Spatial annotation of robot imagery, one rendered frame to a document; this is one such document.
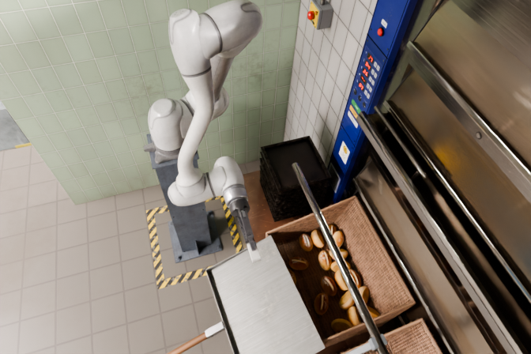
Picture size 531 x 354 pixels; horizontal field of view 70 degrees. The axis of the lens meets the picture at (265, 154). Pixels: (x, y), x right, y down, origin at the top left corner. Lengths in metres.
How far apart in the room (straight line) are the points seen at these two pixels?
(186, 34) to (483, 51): 0.82
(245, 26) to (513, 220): 0.95
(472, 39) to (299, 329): 1.26
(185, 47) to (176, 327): 1.80
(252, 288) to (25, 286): 1.59
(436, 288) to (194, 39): 1.26
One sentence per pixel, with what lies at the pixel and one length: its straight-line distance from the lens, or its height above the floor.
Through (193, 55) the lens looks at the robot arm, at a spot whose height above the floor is 1.72.
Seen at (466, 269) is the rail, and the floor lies 1.44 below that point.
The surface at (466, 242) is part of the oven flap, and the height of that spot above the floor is 1.41.
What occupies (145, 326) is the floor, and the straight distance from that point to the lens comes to 2.58.
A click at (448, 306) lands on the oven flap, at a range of 1.65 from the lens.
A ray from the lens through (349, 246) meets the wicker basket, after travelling 2.04.
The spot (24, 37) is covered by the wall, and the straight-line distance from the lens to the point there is 2.08.
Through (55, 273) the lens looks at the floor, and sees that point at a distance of 2.88.
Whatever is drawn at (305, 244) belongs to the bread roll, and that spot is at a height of 0.64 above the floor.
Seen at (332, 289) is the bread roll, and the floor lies 0.64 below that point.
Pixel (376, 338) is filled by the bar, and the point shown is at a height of 1.17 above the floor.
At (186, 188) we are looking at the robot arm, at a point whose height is 1.24.
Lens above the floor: 2.44
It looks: 52 degrees down
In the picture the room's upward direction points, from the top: 4 degrees clockwise
